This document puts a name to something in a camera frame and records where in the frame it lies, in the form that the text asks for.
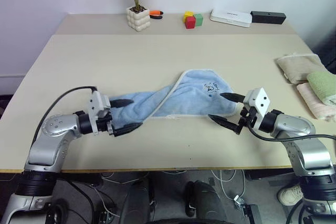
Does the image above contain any white sneaker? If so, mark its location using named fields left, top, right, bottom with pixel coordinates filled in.
left=277, top=184, right=302, bottom=206

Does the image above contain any white bubbly plant pot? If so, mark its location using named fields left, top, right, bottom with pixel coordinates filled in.
left=126, top=5, right=151, bottom=33

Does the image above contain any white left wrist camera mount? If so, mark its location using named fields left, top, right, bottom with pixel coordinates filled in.
left=88, top=90, right=111, bottom=136

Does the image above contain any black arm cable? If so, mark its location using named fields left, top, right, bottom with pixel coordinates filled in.
left=30, top=86, right=97, bottom=154
left=246, top=125, right=336, bottom=141

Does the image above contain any black rectangular box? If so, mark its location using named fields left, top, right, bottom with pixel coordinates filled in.
left=250, top=10, right=287, bottom=25

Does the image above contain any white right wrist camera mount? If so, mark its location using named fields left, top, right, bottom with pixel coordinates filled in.
left=243, top=87, right=271, bottom=132

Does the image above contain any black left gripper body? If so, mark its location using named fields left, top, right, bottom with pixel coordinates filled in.
left=95, top=110, right=117, bottom=138

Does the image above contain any beige folded towel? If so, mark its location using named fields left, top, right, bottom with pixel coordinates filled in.
left=275, top=53, right=329, bottom=84

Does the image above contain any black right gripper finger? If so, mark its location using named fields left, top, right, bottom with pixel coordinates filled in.
left=219, top=92, right=246, bottom=102
left=207, top=114, right=238, bottom=133

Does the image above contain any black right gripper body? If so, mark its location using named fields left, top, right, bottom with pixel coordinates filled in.
left=235, top=106, right=259, bottom=136

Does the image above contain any dark rounded shape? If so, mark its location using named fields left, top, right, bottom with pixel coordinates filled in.
left=185, top=180, right=226, bottom=224
left=119, top=182, right=151, bottom=224

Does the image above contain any pink folded towel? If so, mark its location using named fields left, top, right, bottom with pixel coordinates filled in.
left=296, top=82, right=336, bottom=121

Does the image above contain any white flat router box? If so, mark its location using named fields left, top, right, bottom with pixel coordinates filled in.
left=209, top=8, right=253, bottom=28

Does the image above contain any white floor cable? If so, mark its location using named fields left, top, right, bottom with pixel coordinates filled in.
left=212, top=170, right=246, bottom=201

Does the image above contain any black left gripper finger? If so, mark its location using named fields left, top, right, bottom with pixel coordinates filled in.
left=113, top=123, right=144, bottom=138
left=109, top=99, right=133, bottom=109

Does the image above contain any light blue towel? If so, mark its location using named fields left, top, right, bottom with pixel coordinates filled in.
left=109, top=69, right=238, bottom=130

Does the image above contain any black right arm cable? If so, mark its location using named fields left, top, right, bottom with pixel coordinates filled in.
left=246, top=125, right=336, bottom=141

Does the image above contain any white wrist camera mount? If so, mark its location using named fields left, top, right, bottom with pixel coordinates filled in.
left=88, top=90, right=111, bottom=136
left=243, top=87, right=271, bottom=132

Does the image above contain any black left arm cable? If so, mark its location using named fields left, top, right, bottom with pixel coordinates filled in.
left=30, top=86, right=97, bottom=154

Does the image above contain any green folded towel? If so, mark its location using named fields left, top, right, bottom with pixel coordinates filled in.
left=307, top=71, right=336, bottom=106

